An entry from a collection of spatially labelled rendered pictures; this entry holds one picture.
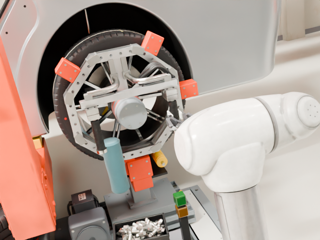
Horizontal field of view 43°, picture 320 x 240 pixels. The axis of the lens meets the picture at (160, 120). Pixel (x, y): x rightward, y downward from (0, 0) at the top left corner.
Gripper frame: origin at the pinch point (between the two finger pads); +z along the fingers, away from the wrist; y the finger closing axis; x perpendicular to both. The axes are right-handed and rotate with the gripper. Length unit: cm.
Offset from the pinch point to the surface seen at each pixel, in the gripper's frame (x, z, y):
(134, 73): 9, 50, -6
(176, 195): -17.0, -34.7, -13.2
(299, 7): -38, 385, 312
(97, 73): 13, 50, -24
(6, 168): 1, -12, -70
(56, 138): -84, 227, -65
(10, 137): 12, -12, -65
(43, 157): -15, 27, -61
